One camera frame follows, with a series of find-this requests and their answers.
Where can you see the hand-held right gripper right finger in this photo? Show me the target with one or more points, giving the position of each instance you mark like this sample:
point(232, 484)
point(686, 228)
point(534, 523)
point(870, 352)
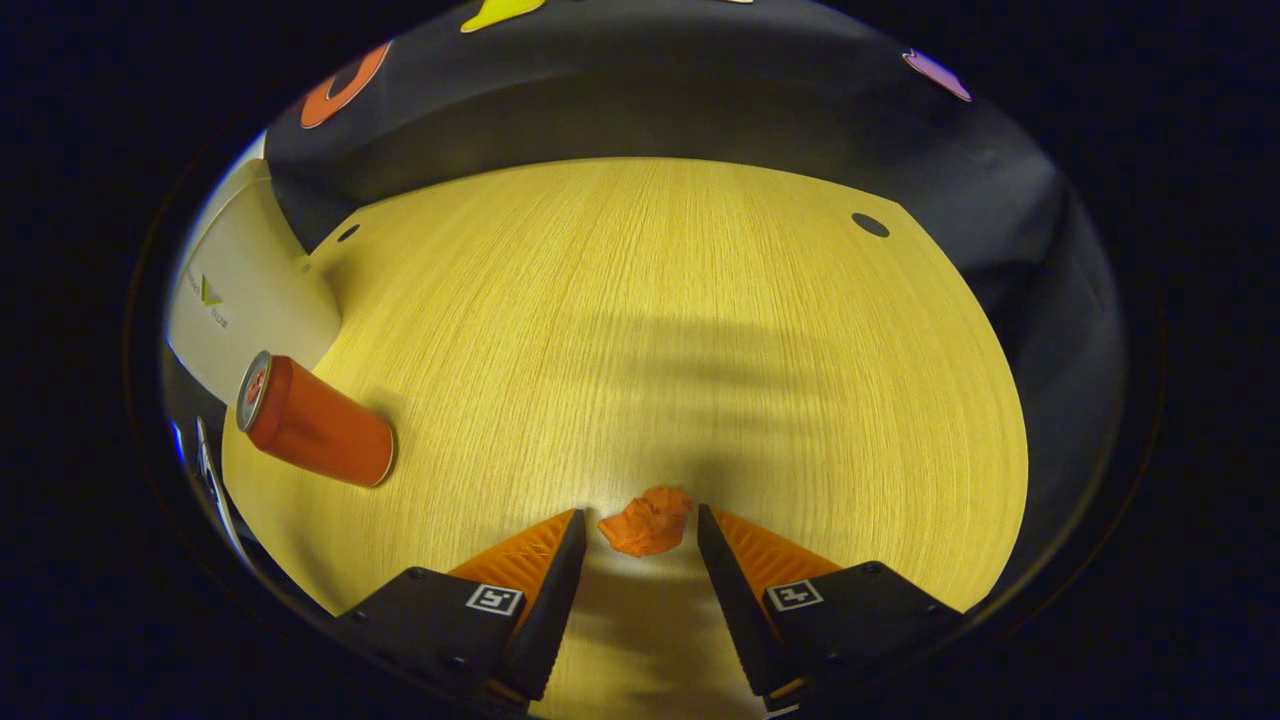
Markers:
point(735, 610)

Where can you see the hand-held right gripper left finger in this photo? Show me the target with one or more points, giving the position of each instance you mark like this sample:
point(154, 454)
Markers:
point(545, 610)

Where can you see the orange paper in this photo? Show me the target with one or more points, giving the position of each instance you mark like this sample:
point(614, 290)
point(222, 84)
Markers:
point(648, 522)

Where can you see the red pop can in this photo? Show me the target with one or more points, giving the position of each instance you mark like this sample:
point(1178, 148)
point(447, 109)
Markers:
point(320, 425)

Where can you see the white desktop garbage bin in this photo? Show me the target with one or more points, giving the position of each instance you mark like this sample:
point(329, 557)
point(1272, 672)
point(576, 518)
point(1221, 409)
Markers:
point(255, 290)

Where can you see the black backdrop cloth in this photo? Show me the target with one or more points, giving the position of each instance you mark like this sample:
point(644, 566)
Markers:
point(700, 100)

